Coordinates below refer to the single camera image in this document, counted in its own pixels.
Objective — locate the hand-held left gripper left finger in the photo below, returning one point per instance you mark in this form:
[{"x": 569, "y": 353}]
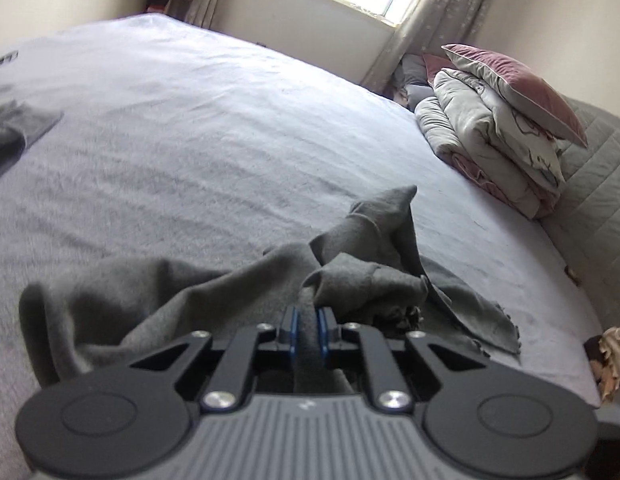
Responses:
[{"x": 292, "y": 332}]

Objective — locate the dark grey garment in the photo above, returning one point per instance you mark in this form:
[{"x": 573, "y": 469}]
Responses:
[{"x": 2, "y": 152}]

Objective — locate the stack of folded pillows blankets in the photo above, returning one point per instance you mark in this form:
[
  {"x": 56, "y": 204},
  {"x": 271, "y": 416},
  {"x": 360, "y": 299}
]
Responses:
[{"x": 469, "y": 130}]

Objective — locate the grey cushion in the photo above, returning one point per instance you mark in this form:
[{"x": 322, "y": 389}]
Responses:
[{"x": 419, "y": 95}]

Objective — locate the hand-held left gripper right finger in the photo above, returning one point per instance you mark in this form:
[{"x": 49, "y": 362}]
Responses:
[{"x": 324, "y": 332}]

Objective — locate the brown and cream fabric item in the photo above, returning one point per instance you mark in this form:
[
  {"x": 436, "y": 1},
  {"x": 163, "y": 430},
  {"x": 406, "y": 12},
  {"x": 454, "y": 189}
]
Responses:
[{"x": 612, "y": 355}]

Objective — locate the pink pillow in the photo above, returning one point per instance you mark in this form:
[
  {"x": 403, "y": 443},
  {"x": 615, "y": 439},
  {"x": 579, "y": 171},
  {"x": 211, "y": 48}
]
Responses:
[{"x": 519, "y": 80}]

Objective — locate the folded grey garment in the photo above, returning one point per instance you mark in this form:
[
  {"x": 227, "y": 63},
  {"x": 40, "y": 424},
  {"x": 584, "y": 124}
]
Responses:
[{"x": 35, "y": 120}]

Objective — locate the bed with light sheet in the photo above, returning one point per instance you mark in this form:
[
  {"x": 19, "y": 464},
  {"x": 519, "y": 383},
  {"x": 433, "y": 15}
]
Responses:
[{"x": 215, "y": 135}]

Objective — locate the grey quilted headboard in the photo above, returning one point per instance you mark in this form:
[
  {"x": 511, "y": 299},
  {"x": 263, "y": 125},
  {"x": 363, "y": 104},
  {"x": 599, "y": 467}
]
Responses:
[{"x": 599, "y": 185}]

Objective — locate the grey frayed-edge garment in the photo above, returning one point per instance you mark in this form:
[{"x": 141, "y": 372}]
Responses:
[{"x": 165, "y": 285}]

